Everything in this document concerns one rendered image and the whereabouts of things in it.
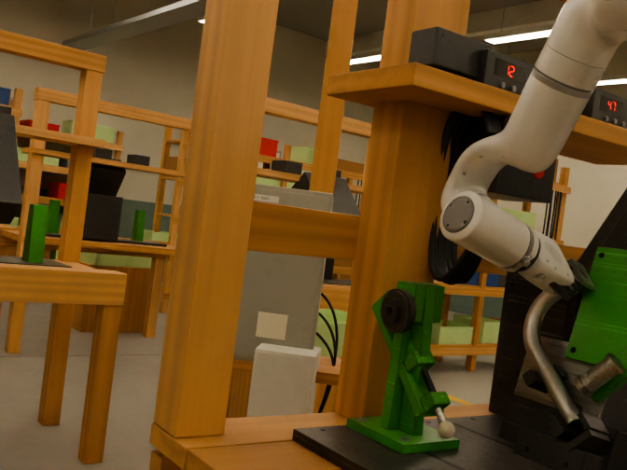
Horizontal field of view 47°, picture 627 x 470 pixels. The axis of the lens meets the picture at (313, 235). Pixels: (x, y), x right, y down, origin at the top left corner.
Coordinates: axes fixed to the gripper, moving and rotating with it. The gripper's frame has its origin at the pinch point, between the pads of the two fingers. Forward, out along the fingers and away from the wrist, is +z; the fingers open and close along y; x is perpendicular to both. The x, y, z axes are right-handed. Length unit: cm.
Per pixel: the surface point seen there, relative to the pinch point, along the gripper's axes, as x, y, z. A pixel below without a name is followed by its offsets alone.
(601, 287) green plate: -3.3, -3.2, 2.7
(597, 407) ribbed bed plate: 7.5, -20.6, 5.0
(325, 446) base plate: 36, -22, -32
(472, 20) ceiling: 148, 830, 547
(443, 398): 21.6, -17.4, -17.9
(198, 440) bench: 49, -18, -47
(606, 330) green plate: -0.7, -10.7, 2.8
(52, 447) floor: 279, 108, 30
